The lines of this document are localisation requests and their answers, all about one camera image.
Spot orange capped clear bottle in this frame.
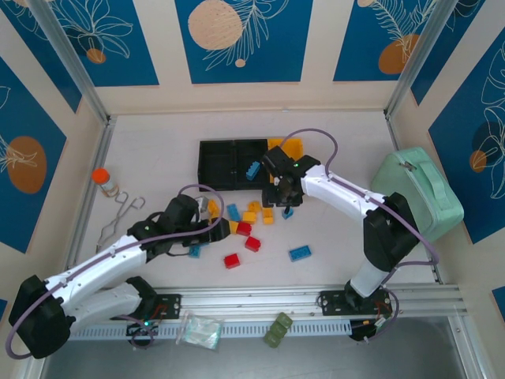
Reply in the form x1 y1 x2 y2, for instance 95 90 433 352
92 167 119 198

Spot yellow plastic bin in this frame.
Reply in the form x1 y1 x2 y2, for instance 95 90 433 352
267 136 305 159

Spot slotted grey cable tray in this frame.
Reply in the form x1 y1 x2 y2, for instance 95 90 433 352
69 319 352 341

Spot mint green zipper bag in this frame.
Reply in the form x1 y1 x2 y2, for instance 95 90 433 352
370 146 466 244

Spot clear plastic bag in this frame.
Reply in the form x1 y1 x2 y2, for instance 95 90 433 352
175 310 224 351

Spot olive green block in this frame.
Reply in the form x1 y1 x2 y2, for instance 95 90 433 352
263 311 294 349

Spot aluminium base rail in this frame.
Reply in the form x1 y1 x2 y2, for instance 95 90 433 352
155 284 473 323

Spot metal tongs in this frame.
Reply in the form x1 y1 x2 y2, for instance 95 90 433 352
96 191 146 253

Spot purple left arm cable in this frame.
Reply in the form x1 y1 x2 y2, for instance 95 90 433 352
6 183 226 360

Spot aluminium frame post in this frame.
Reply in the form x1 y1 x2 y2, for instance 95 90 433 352
27 0 110 123
384 0 461 119

